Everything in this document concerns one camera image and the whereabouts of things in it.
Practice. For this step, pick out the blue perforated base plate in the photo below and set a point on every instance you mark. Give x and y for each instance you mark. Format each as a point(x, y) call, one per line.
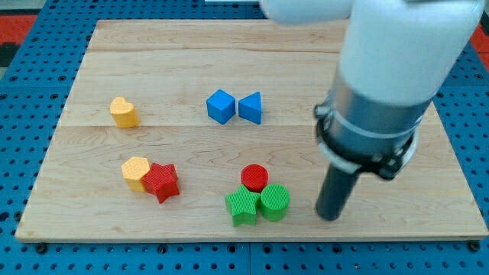
point(34, 89)

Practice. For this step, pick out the green cylinder block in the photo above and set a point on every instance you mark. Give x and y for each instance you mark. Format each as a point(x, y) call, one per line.
point(275, 200)

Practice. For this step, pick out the blue cube block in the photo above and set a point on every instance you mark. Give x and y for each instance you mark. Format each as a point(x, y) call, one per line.
point(221, 106)

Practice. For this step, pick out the blue triangle block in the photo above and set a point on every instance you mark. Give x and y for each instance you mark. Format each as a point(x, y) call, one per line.
point(250, 108)

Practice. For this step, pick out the yellow hexagon block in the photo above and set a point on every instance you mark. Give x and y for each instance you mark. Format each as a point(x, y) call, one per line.
point(133, 170)

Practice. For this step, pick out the wooden board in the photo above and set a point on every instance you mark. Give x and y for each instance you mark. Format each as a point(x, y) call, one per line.
point(167, 69)

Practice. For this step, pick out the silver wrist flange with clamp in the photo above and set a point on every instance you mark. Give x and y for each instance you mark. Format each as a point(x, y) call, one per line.
point(362, 134)

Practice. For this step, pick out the yellow heart block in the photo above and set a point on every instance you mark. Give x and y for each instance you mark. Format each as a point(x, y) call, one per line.
point(124, 113)

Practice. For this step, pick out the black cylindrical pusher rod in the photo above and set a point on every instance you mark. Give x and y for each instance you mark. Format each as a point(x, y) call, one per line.
point(336, 189)

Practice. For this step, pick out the green star block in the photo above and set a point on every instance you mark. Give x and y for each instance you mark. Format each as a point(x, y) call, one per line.
point(242, 205)

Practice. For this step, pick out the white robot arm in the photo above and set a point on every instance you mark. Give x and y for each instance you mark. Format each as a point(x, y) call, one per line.
point(396, 54)

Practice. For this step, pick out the red star block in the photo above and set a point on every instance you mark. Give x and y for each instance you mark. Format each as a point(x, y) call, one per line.
point(161, 181)

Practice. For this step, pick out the red cylinder block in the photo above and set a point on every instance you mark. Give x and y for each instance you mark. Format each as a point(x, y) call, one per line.
point(254, 177)

